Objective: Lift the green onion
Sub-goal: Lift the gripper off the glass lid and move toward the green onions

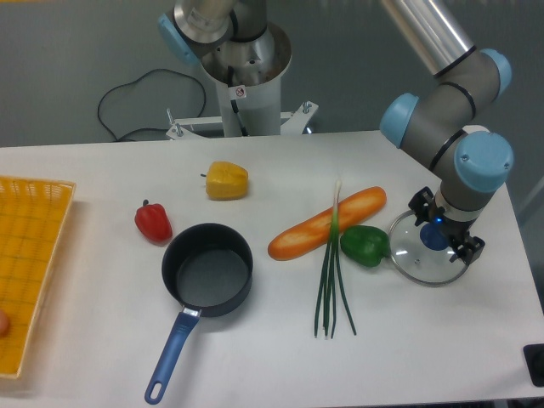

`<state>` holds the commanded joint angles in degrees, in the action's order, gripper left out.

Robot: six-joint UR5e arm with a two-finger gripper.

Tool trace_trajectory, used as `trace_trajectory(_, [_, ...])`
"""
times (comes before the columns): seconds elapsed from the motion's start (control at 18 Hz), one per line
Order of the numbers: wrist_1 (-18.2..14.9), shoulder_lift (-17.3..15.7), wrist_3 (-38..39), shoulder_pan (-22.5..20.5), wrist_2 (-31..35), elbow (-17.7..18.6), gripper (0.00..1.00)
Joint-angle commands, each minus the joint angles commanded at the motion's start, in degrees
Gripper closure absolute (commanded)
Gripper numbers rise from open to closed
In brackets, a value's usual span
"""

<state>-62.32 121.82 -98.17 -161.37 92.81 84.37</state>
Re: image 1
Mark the yellow bell pepper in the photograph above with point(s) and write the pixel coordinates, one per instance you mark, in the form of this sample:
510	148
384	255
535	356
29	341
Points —
226	181

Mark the glass pot lid blue knob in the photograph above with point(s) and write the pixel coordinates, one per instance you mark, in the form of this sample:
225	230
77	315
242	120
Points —
421	252

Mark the green onion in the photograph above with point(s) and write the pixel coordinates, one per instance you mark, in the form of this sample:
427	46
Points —
331	279

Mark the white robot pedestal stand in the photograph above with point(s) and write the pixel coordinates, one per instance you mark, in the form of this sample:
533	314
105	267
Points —
247	77

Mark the red bell pepper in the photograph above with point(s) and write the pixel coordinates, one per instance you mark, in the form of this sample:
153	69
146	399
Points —
153	223

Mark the black saucepan blue handle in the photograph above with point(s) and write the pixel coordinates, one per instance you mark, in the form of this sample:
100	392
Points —
207	269

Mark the baguette bread loaf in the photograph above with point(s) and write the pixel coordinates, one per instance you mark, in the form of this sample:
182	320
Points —
312	233

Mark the yellow woven basket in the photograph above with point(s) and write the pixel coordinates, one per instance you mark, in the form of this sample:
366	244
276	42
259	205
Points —
33	215

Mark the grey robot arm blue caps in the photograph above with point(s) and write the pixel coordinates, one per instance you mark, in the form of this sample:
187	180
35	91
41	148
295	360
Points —
431	130

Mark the orange object in basket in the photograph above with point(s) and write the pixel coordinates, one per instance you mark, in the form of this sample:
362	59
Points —
4	323

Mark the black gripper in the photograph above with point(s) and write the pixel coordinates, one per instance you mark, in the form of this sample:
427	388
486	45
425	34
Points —
440	226

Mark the green bell pepper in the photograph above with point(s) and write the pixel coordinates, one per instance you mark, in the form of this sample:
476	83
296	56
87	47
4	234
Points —
366	245

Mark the black device at table edge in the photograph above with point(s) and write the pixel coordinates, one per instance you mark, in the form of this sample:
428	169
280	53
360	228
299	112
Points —
534	358

